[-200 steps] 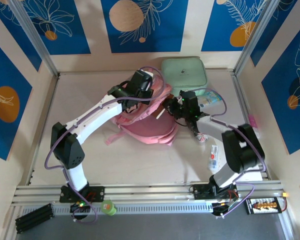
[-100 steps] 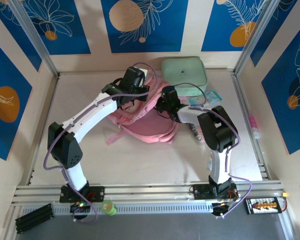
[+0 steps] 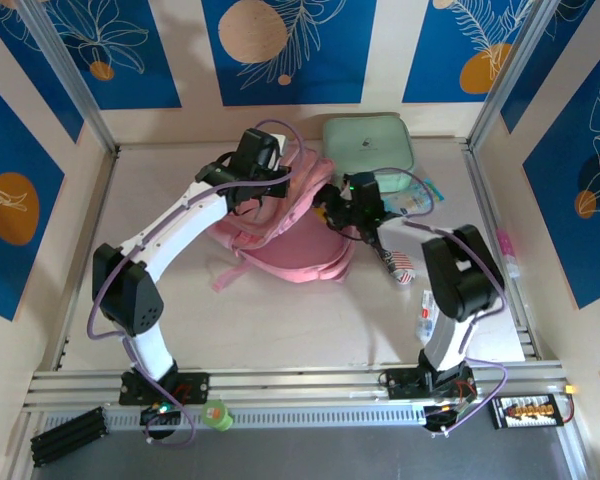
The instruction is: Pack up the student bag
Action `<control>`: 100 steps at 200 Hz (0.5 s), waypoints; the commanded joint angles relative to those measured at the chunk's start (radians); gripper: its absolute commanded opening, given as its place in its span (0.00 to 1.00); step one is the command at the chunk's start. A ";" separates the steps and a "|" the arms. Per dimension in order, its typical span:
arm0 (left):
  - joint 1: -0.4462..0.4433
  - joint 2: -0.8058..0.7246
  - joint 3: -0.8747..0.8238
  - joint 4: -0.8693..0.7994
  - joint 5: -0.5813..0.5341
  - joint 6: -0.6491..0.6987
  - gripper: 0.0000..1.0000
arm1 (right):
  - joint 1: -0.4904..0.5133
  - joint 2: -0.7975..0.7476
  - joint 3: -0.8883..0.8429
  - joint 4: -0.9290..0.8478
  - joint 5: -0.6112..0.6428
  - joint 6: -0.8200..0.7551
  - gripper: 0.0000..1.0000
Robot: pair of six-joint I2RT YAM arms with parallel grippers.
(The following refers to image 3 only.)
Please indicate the pink backpack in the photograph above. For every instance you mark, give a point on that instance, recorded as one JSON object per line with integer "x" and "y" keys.
{"x": 300, "y": 250}

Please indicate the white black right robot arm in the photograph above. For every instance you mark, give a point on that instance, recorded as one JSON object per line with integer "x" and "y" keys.
{"x": 460, "y": 275}

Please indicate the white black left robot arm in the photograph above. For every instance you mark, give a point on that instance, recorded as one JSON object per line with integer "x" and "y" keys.
{"x": 180, "y": 225}

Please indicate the blue wet wipes pack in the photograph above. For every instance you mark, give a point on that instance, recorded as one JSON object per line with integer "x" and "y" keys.
{"x": 425, "y": 195}

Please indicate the mint green zip pouch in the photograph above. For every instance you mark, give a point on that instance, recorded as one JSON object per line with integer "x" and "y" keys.
{"x": 365, "y": 140}

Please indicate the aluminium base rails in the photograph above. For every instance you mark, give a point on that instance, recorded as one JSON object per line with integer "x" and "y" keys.
{"x": 305, "y": 382}

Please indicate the green cup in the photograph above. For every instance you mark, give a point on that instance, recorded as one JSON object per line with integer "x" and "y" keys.
{"x": 217, "y": 415}

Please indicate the small circuit board orange LED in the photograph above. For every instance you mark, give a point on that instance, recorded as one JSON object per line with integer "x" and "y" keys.
{"x": 450, "y": 412}

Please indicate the small circuit board green LED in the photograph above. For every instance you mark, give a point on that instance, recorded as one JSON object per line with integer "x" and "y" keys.
{"x": 160, "y": 411}

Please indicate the black power distribution board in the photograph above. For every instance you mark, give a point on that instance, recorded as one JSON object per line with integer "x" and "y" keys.
{"x": 525, "y": 412}

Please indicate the yellow power connector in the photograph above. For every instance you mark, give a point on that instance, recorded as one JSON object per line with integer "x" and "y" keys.
{"x": 572, "y": 390}

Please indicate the black ribbed block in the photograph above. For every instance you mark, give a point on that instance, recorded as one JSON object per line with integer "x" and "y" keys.
{"x": 67, "y": 436}

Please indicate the aluminium side rail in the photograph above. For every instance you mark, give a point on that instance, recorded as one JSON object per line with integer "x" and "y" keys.
{"x": 101, "y": 200}
{"x": 486, "y": 200}

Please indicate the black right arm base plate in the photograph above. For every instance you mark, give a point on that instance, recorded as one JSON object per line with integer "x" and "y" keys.
{"x": 400, "y": 382}

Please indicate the aluminium corner post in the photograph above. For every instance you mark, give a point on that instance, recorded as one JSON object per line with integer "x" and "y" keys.
{"x": 71, "y": 75}
{"x": 509, "y": 75}

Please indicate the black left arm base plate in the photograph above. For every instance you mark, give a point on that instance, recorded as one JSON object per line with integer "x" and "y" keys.
{"x": 195, "y": 387}

